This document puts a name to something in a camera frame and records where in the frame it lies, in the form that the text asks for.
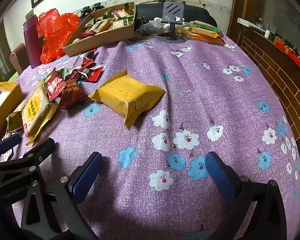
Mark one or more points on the white cup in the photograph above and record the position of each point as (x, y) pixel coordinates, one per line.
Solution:
(267, 33)

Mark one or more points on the purple thermos bottle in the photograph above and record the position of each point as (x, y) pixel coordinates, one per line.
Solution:
(32, 42)

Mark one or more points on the large yellow snack packet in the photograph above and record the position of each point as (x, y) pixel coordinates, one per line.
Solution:
(130, 95)

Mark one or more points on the dark red snack packet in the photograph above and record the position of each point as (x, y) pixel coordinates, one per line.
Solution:
(71, 95)

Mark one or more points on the white cloth glove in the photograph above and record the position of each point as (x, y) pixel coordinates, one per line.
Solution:
(162, 21)

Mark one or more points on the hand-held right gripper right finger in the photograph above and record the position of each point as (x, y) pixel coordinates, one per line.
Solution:
(220, 176)

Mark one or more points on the beige snack packet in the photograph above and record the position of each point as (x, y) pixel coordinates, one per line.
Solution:
(20, 107)

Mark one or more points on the dark red-ended snack packet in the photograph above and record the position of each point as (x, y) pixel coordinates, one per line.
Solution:
(88, 73)

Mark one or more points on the dark green snack packet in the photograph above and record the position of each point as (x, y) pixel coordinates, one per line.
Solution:
(67, 72)

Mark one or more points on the black leather sofa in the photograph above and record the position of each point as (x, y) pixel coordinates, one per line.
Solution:
(197, 15)

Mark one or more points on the wooden door frame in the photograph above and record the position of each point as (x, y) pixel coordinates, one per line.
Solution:
(236, 10)

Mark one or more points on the yellow-rimmed white box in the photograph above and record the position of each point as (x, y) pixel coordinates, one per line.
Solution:
(5, 90)

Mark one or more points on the brick-pattern wooden cabinet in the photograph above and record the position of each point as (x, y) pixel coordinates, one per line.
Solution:
(270, 65)

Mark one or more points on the green biscuit package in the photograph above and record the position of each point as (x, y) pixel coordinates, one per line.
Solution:
(202, 25)

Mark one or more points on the grey phone stand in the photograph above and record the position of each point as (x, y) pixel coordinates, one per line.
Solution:
(173, 8)

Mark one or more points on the small dark snack packet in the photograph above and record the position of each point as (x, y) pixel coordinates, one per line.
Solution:
(88, 53)

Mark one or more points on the brown armchair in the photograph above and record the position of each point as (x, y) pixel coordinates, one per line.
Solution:
(18, 57)

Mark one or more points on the orange biscuit package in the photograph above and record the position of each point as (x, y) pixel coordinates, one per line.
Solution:
(205, 36)

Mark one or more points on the shiny red snack packet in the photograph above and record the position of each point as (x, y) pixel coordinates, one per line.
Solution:
(52, 85)

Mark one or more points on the grey mesh pouch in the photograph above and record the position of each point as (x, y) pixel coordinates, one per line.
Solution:
(150, 28)

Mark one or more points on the black power adapters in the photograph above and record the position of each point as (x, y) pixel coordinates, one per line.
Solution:
(90, 8)

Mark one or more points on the pile of mixed snack packets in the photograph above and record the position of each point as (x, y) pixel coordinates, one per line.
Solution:
(102, 23)

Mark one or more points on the cracker packet with yellow circle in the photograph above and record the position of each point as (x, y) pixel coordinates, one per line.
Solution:
(36, 112)

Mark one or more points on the brown cardboard tray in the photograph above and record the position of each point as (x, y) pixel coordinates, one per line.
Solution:
(102, 38)

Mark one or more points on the small red snack packet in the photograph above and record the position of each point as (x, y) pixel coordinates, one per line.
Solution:
(87, 61)

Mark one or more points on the red plastic bag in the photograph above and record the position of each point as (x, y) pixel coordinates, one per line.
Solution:
(55, 35)

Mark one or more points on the red gift boxes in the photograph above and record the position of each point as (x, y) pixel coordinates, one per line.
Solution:
(295, 55)

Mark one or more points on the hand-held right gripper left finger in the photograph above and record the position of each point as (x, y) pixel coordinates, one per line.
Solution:
(86, 177)

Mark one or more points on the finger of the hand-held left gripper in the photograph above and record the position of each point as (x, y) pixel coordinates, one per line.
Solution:
(43, 148)
(10, 140)

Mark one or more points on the dark wooden wardrobe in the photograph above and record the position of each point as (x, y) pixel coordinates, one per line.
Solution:
(0, 52)

